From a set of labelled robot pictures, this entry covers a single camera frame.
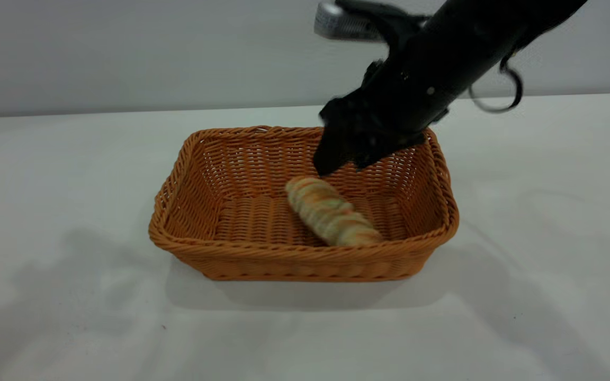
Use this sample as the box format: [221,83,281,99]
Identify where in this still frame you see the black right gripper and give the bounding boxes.
[313,58,428,177]

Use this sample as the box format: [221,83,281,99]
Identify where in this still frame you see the twisted bread loaf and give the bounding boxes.
[285,176,383,247]

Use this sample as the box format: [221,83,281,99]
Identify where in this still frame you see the orange woven wicker basket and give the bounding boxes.
[148,125,460,282]

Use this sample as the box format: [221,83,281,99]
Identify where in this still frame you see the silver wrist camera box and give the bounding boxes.
[314,0,390,42]

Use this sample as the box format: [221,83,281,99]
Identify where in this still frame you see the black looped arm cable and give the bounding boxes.
[468,53,524,113]

